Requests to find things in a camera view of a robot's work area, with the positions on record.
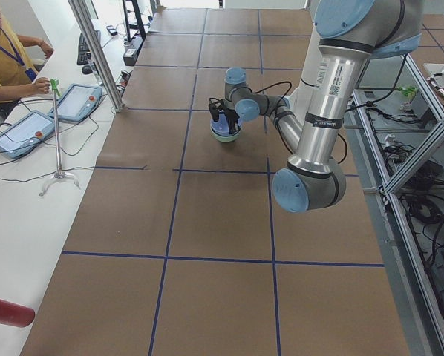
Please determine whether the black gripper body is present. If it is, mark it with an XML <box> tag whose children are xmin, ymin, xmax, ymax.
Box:
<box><xmin>223</xmin><ymin>108</ymin><xmax>239</xmax><ymax>122</ymax></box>

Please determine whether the blue bowl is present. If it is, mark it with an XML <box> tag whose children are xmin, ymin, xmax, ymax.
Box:
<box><xmin>210</xmin><ymin>119</ymin><xmax>241</xmax><ymax>137</ymax></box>

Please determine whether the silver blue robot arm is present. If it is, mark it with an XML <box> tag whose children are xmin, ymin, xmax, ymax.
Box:
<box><xmin>209</xmin><ymin>1</ymin><xmax>424</xmax><ymax>213</ymax></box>

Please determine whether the green bowl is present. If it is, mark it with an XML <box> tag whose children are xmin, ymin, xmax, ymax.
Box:
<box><xmin>211</xmin><ymin>131</ymin><xmax>241</xmax><ymax>143</ymax></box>

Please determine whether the black computer mouse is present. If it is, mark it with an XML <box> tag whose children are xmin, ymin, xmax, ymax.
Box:
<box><xmin>82</xmin><ymin>65</ymin><xmax>94</xmax><ymax>75</ymax></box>

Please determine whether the far teach pendant tablet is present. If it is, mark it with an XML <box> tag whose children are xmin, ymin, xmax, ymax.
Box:
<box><xmin>56</xmin><ymin>83</ymin><xmax>102</xmax><ymax>123</ymax></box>

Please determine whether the teach pendant tablet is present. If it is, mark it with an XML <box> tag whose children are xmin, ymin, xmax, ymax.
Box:
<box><xmin>0</xmin><ymin>111</ymin><xmax>54</xmax><ymax>159</ymax></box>
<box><xmin>56</xmin><ymin>83</ymin><xmax>102</xmax><ymax>123</ymax></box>

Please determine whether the black keyboard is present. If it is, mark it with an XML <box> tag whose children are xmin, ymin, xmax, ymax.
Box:
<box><xmin>76</xmin><ymin>33</ymin><xmax>91</xmax><ymax>66</ymax></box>

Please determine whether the near teach pendant tablet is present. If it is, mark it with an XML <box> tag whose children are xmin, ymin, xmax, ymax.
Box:
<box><xmin>0</xmin><ymin>111</ymin><xmax>54</xmax><ymax>159</ymax></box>

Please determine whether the person in yellow shirt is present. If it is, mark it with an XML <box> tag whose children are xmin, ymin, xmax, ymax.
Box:
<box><xmin>0</xmin><ymin>10</ymin><xmax>53</xmax><ymax>113</ymax></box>

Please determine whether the red cylinder bottle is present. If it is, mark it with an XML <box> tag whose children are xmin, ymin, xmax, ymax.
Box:
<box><xmin>0</xmin><ymin>299</ymin><xmax>36</xmax><ymax>328</ymax></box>

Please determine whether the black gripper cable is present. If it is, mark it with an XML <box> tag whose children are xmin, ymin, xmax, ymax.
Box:
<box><xmin>249</xmin><ymin>81</ymin><xmax>349</xmax><ymax>164</ymax></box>

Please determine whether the aluminium side frame rack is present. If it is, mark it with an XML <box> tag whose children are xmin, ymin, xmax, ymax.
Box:
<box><xmin>345</xmin><ymin>46</ymin><xmax>444</xmax><ymax>355</ymax></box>

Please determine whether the green handled reacher grabber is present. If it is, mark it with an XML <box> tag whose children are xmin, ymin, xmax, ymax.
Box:
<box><xmin>39</xmin><ymin>79</ymin><xmax>80</xmax><ymax>197</ymax></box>

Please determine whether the aluminium frame post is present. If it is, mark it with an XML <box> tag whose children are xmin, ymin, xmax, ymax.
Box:
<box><xmin>68</xmin><ymin>0</ymin><xmax>124</xmax><ymax>113</ymax></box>

